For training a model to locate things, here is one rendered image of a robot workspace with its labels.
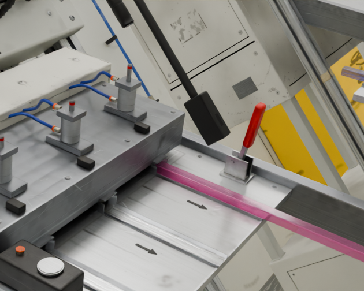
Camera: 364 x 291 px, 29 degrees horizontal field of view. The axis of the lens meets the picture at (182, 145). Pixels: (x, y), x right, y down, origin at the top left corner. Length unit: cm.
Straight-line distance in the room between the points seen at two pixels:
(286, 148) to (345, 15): 244
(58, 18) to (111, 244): 40
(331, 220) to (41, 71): 42
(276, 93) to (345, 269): 50
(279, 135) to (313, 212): 311
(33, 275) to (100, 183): 18
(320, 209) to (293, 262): 105
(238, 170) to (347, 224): 15
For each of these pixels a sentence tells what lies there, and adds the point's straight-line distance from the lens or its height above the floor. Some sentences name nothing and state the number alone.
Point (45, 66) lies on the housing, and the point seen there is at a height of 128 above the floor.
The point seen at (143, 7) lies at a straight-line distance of 64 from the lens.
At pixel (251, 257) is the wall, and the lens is 361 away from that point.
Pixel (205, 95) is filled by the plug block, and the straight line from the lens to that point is 63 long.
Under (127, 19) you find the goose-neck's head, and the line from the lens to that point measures 90.
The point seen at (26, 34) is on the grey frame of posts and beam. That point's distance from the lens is 98.
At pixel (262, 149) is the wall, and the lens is 399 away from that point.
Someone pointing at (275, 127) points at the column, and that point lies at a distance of 401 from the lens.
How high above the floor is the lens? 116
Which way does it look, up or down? 4 degrees down
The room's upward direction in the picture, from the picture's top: 30 degrees counter-clockwise
